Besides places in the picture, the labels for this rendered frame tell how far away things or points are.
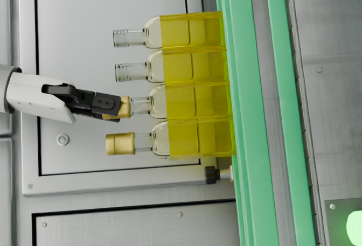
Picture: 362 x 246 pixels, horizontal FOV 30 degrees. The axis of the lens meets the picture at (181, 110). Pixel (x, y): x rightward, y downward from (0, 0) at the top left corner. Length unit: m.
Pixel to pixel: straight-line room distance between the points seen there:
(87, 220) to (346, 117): 0.50
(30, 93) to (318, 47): 0.43
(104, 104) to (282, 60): 0.28
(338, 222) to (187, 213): 0.37
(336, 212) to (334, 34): 0.25
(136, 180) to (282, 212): 0.34
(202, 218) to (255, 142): 0.31
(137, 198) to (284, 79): 0.38
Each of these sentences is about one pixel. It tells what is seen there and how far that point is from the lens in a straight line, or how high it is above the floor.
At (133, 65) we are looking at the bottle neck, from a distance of 1.08.
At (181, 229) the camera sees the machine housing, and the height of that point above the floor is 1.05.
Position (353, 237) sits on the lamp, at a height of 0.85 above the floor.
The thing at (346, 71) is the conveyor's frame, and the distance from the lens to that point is 0.95.
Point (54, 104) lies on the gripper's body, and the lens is 1.03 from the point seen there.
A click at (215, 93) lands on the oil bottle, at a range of 1.05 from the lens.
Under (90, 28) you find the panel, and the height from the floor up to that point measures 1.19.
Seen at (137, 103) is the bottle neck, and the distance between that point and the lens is 1.06.
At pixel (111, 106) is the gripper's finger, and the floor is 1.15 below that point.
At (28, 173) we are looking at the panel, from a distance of 1.19.
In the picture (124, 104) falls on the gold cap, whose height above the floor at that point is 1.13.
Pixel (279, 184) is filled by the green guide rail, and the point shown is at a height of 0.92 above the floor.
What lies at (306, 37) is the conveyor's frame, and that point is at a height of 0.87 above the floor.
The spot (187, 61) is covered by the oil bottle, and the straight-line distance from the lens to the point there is 1.06.
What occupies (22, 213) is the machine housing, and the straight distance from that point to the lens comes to 1.21.
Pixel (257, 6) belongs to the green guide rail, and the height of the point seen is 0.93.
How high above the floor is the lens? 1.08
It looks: 2 degrees down
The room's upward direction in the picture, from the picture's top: 94 degrees counter-clockwise
